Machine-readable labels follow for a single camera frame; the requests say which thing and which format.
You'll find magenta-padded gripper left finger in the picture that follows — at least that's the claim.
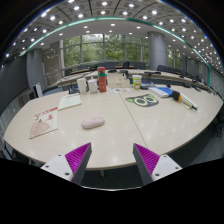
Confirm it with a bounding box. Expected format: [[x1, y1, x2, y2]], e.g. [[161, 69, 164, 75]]
[[40, 142, 93, 186]]

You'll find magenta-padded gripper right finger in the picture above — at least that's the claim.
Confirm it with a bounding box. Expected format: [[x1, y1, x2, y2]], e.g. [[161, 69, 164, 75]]
[[132, 143, 184, 186]]

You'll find pink computer mouse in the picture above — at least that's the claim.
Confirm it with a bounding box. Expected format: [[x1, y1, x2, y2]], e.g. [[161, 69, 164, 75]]
[[81, 116, 106, 130]]

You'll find cat-shaped black green mouse pad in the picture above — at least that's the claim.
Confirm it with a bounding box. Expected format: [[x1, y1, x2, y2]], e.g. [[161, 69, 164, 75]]
[[124, 93, 160, 108]]

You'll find red white printed leaflet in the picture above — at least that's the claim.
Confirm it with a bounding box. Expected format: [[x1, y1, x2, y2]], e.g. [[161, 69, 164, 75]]
[[29, 106, 59, 140]]

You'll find white paper booklet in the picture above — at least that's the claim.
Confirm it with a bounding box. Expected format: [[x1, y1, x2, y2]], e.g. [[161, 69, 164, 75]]
[[57, 93, 83, 111]]

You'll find blue white book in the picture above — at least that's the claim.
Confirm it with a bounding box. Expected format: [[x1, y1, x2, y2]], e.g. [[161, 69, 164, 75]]
[[148, 86, 176, 99]]

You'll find white paper cup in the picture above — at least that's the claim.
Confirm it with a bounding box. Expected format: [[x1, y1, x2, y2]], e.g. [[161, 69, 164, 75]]
[[76, 77, 88, 95]]

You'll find white lidded mug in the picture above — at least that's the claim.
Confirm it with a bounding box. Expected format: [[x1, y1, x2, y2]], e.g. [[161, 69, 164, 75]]
[[87, 76, 99, 94]]

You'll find colourful sticker sheet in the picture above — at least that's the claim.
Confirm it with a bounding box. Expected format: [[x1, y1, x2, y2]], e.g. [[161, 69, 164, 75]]
[[107, 87, 133, 94]]

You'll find green white cup with straw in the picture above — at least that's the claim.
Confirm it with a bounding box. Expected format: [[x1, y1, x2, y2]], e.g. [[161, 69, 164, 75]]
[[131, 74, 143, 90]]

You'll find red drink bottle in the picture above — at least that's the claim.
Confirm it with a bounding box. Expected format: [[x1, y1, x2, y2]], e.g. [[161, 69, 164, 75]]
[[96, 66, 108, 93]]

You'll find white open box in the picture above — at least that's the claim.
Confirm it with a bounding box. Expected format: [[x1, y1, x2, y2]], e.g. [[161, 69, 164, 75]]
[[106, 72, 131, 89]]

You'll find group of dark office chairs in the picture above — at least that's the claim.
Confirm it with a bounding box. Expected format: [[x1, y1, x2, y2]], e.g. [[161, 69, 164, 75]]
[[63, 61, 208, 84]]

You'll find group of ceiling lights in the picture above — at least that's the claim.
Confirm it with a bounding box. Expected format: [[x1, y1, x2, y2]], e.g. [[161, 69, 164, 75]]
[[4, 0, 221, 63]]

